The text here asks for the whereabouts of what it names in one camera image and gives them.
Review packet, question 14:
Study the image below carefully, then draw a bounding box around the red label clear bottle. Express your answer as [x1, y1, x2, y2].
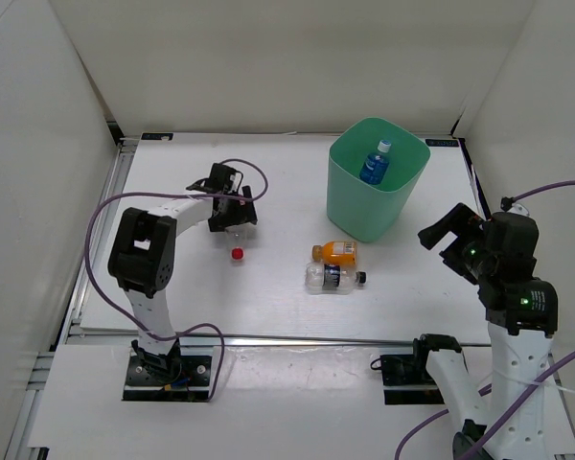
[225, 227, 248, 263]

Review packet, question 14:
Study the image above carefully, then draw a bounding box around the blue label water bottle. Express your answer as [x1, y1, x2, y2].
[359, 140, 392, 185]

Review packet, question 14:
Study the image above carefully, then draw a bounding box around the clear pepsi bottle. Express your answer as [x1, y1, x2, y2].
[305, 263, 367, 294]

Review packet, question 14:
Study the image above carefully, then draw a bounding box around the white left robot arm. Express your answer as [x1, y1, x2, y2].
[107, 160, 258, 383]

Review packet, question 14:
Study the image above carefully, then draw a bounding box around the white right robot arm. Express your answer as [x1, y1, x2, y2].
[411, 203, 559, 459]

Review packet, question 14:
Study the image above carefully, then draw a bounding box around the green plastic bin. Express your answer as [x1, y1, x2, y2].
[326, 117, 430, 242]

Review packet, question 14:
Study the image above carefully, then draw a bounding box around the orange juice bottle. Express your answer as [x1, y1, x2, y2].
[311, 241, 357, 266]

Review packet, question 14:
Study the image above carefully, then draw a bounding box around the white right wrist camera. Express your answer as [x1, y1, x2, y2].
[500, 196, 530, 217]

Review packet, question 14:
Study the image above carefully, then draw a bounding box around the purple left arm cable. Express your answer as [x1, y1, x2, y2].
[84, 158, 269, 403]

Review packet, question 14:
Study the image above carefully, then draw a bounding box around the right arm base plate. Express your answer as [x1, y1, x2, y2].
[370, 355, 444, 405]

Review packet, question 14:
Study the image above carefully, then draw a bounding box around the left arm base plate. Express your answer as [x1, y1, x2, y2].
[122, 347, 214, 403]

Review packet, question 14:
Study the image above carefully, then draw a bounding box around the aluminium table rail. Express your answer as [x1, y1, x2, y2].
[66, 330, 495, 349]

